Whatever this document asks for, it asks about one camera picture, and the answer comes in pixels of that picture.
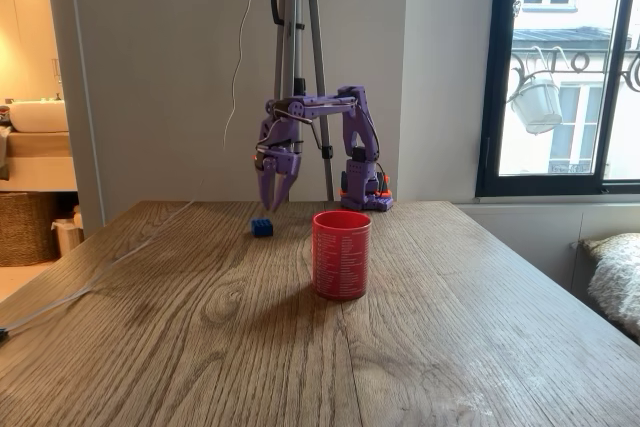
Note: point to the purple robot arm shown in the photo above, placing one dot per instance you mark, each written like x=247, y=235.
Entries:
x=357, y=147

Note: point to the fluffy cream cushion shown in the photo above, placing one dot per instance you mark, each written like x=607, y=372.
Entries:
x=615, y=277

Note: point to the white small bin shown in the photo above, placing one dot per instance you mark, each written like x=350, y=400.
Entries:
x=67, y=237

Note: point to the blue toy brick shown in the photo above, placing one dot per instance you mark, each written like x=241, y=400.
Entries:
x=262, y=227

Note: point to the wooden vanity counter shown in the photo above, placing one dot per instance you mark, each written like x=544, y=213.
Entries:
x=40, y=157

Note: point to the woven wicker basket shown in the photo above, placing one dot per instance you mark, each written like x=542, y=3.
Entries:
x=25, y=229

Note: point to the silver black camera tripod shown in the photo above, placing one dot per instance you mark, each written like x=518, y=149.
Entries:
x=292, y=47

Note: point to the orange black table clamp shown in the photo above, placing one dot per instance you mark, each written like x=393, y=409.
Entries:
x=385, y=189

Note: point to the black iron scroll railing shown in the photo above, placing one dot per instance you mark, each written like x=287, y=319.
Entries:
x=580, y=68

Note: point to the white hanging flower pot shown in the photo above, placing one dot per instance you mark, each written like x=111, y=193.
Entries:
x=537, y=104

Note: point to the white washbasin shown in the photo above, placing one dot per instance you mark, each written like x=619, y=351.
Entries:
x=39, y=116

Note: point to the red cup with white print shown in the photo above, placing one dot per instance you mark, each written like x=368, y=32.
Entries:
x=341, y=259

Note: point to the black window frame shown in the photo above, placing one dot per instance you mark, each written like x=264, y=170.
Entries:
x=492, y=97

